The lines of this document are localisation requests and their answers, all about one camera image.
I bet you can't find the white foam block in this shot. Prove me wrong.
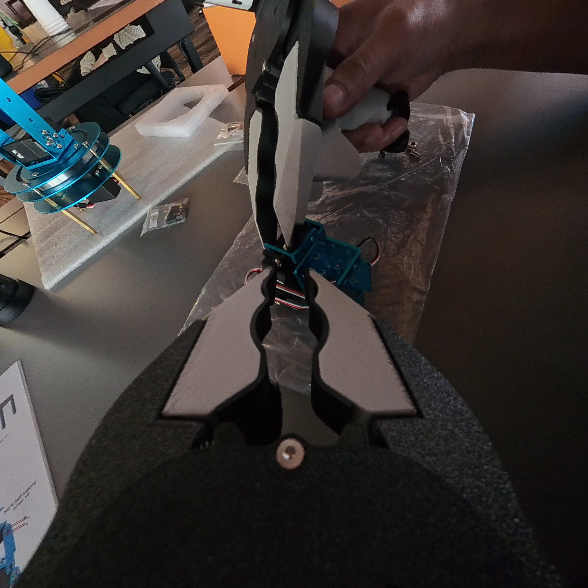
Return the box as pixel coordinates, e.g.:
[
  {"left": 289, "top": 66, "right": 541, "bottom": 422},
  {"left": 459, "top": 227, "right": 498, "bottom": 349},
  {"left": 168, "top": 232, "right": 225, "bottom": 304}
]
[{"left": 135, "top": 83, "right": 230, "bottom": 138}]

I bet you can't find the orange cardboard box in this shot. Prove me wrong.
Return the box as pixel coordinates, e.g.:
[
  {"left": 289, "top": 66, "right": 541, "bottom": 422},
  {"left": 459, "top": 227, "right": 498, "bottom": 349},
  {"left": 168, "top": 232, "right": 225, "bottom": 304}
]
[{"left": 202, "top": 0, "right": 259, "bottom": 77}]

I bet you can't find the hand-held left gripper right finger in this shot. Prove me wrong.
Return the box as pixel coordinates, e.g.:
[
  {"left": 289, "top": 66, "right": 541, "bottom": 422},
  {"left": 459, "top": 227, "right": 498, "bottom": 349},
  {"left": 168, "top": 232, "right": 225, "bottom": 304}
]
[{"left": 307, "top": 269, "right": 422, "bottom": 418}]

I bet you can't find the white instruction manual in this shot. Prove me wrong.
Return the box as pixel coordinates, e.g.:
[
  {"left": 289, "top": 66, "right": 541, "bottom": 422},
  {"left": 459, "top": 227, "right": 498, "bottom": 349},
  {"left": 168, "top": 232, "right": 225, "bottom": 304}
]
[{"left": 0, "top": 360, "right": 59, "bottom": 588}]

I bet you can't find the person's right hand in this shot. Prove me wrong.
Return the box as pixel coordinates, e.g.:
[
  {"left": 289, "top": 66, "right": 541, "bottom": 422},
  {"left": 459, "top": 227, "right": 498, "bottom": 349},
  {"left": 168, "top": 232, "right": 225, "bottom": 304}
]
[{"left": 323, "top": 0, "right": 466, "bottom": 154}]

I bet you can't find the white foam sheet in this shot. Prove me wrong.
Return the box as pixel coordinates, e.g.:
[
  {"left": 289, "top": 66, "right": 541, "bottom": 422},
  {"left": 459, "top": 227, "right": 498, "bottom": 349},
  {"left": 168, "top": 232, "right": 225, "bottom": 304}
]
[{"left": 23, "top": 69, "right": 250, "bottom": 291}]

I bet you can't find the red white black servo cable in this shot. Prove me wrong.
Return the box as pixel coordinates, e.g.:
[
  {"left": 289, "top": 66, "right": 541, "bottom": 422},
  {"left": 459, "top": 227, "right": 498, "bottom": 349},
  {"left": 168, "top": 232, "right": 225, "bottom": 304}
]
[{"left": 246, "top": 236, "right": 383, "bottom": 319}]

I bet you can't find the blue perforated metal bracket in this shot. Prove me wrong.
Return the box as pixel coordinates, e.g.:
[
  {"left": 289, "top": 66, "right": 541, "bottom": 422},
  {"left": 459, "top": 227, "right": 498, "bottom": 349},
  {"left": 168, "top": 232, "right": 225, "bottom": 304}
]
[{"left": 294, "top": 220, "right": 374, "bottom": 305}]

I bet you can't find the pile of clear screw bags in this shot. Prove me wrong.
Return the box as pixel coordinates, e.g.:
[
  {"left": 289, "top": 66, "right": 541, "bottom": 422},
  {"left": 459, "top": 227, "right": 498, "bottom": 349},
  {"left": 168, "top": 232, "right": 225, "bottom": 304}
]
[{"left": 215, "top": 121, "right": 252, "bottom": 185}]

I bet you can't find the black table frame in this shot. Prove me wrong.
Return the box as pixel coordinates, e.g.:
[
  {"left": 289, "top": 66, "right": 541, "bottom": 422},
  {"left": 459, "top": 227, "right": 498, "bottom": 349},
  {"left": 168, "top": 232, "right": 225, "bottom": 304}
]
[{"left": 0, "top": 0, "right": 205, "bottom": 120}]

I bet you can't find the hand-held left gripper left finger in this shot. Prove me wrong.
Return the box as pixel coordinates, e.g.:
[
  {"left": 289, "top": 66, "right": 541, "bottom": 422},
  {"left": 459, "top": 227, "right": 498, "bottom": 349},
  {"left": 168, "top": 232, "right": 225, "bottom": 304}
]
[{"left": 161, "top": 268, "right": 276, "bottom": 419}]

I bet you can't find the blue acrylic round robot base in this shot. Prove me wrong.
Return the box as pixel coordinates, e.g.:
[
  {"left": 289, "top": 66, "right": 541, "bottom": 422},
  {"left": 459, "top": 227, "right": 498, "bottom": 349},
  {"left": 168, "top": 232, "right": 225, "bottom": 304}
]
[{"left": 0, "top": 77, "right": 123, "bottom": 214}]

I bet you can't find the large clear plastic bag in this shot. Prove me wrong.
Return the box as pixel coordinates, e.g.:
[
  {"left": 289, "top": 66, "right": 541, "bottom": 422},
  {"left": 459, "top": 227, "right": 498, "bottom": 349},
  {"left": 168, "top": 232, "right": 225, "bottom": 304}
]
[{"left": 179, "top": 103, "right": 476, "bottom": 397}]

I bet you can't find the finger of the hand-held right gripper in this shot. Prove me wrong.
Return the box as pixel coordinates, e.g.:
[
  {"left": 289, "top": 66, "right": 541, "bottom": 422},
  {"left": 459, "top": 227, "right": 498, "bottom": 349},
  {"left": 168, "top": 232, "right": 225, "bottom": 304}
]
[
  {"left": 272, "top": 41, "right": 323, "bottom": 248},
  {"left": 248, "top": 109, "right": 282, "bottom": 245}
]

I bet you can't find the zip bag with black parts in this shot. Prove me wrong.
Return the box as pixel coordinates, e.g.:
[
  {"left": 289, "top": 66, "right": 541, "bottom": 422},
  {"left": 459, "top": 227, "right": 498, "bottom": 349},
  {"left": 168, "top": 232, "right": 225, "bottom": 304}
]
[{"left": 140, "top": 198, "right": 190, "bottom": 238}]

